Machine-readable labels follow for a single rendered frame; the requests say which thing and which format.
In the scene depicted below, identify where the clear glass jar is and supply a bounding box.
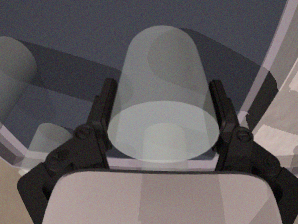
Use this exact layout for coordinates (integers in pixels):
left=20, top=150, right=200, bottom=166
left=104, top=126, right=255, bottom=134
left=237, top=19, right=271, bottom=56
left=18, top=123, right=72, bottom=176
left=0, top=36, right=37, bottom=129
left=107, top=25, right=219, bottom=163
left=141, top=160, right=188, bottom=171

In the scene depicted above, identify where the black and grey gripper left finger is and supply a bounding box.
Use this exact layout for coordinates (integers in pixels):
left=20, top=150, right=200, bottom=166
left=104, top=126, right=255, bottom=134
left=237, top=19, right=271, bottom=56
left=17, top=78, right=118, bottom=224

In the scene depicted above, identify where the white shallow tray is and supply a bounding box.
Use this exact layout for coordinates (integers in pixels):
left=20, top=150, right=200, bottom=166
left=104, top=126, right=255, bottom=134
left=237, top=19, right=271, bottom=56
left=240, top=4, right=298, bottom=168

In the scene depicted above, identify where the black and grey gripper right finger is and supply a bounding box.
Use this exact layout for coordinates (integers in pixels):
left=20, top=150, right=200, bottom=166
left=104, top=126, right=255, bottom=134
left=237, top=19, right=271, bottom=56
left=209, top=80, right=298, bottom=224

